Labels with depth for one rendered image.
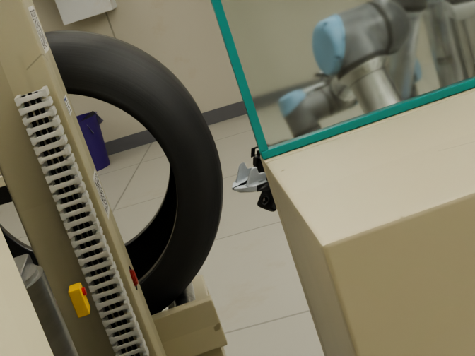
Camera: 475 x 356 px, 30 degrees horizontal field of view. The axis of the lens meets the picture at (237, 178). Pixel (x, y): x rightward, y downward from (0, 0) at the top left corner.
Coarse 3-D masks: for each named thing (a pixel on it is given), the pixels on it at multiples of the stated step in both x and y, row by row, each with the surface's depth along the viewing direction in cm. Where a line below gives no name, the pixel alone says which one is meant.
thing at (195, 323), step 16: (192, 304) 163; (208, 304) 163; (160, 320) 163; (176, 320) 163; (192, 320) 164; (208, 320) 164; (160, 336) 164; (176, 336) 164; (192, 336) 164; (208, 336) 165; (224, 336) 165; (176, 352) 165; (192, 352) 165
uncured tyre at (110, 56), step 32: (64, 32) 172; (64, 64) 157; (96, 64) 159; (128, 64) 161; (160, 64) 177; (96, 96) 158; (128, 96) 159; (160, 96) 162; (160, 128) 161; (192, 128) 164; (192, 160) 164; (192, 192) 165; (0, 224) 194; (160, 224) 195; (192, 224) 167; (32, 256) 194; (160, 256) 169; (192, 256) 169; (160, 288) 169
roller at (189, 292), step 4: (192, 284) 187; (188, 288) 181; (192, 288) 183; (184, 292) 178; (188, 292) 178; (192, 292) 180; (180, 296) 176; (184, 296) 176; (188, 296) 176; (192, 296) 177; (176, 300) 176; (180, 300) 174; (184, 300) 174; (188, 300) 174; (192, 300) 175; (176, 304) 174; (180, 304) 172
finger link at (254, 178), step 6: (252, 168) 205; (252, 174) 205; (258, 174) 207; (264, 174) 208; (252, 180) 206; (258, 180) 207; (264, 180) 209; (240, 186) 205; (246, 186) 205; (252, 186) 206; (240, 192) 206
